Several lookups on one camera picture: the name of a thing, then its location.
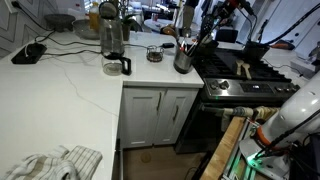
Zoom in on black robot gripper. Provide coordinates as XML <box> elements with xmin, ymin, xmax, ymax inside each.
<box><xmin>214</xmin><ymin>0</ymin><xmax>239</xmax><ymax>19</ymax></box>

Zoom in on wooden spoon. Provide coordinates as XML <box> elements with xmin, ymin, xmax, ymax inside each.
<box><xmin>236</xmin><ymin>60</ymin><xmax>244</xmax><ymax>76</ymax></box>
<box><xmin>162</xmin><ymin>27</ymin><xmax>183</xmax><ymax>50</ymax></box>

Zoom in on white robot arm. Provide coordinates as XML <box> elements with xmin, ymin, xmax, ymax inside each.
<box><xmin>238</xmin><ymin>74</ymin><xmax>320</xmax><ymax>180</ymax></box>

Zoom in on wooden spoon on griddle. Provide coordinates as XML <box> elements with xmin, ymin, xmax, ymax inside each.
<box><xmin>236</xmin><ymin>60</ymin><xmax>244</xmax><ymax>76</ymax></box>

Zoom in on silver utensil container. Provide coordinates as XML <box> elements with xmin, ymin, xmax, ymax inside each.
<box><xmin>173</xmin><ymin>47</ymin><xmax>193</xmax><ymax>74</ymax></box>

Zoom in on black slotted spatula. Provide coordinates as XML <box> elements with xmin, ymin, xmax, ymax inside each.
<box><xmin>187</xmin><ymin>14</ymin><xmax>216</xmax><ymax>56</ymax></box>

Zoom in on small dark pot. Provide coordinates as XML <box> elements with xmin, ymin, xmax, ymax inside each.
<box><xmin>243</xmin><ymin>41</ymin><xmax>270</xmax><ymax>61</ymax></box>

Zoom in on black cast iron griddle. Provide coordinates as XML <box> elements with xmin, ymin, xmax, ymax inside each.
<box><xmin>215</xmin><ymin>49</ymin><xmax>264</xmax><ymax>80</ymax></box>

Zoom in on wooden spatula on griddle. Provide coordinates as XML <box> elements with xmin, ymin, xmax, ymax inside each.
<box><xmin>242</xmin><ymin>63</ymin><xmax>252</xmax><ymax>80</ymax></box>

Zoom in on stove control knob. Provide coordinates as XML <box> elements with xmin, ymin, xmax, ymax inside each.
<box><xmin>219</xmin><ymin>80</ymin><xmax>229</xmax><ymax>90</ymax></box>

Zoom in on stainless gas stove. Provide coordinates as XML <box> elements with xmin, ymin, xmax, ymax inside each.
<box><xmin>175</xmin><ymin>48</ymin><xmax>299</xmax><ymax>154</ymax></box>

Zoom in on small glass candle holder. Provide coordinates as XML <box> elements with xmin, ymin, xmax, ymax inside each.
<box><xmin>146</xmin><ymin>45</ymin><xmax>164</xmax><ymax>62</ymax></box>

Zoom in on potted green plant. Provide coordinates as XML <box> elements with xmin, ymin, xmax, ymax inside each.
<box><xmin>119</xmin><ymin>0</ymin><xmax>142</xmax><ymax>41</ymax></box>

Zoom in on glass coffee maker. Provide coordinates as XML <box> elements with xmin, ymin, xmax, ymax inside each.
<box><xmin>99</xmin><ymin>0</ymin><xmax>131</xmax><ymax>76</ymax></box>

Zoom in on orange juice bottle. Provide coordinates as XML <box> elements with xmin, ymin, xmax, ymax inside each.
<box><xmin>89</xmin><ymin>2</ymin><xmax>99</xmax><ymax>31</ymax></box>

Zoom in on white cabinet doors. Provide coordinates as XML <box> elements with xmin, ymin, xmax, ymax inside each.
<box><xmin>119</xmin><ymin>88</ymin><xmax>198</xmax><ymax>148</ymax></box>

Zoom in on wooden cart top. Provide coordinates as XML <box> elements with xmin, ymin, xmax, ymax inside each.
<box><xmin>200</xmin><ymin>117</ymin><xmax>245</xmax><ymax>180</ymax></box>

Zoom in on dark stone bowl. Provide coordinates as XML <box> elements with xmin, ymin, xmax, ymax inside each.
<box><xmin>44</xmin><ymin>14</ymin><xmax>76</xmax><ymax>32</ymax></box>

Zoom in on black power box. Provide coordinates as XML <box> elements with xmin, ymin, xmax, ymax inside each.
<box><xmin>11</xmin><ymin>43</ymin><xmax>47</xmax><ymax>64</ymax></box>

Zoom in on striped dish towel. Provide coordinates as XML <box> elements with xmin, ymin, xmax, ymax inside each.
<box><xmin>1</xmin><ymin>145</ymin><xmax>103</xmax><ymax>180</ymax></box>

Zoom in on towel on oven handle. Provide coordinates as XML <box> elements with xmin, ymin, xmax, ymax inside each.
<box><xmin>222</xmin><ymin>106</ymin><xmax>279</xmax><ymax>121</ymax></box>

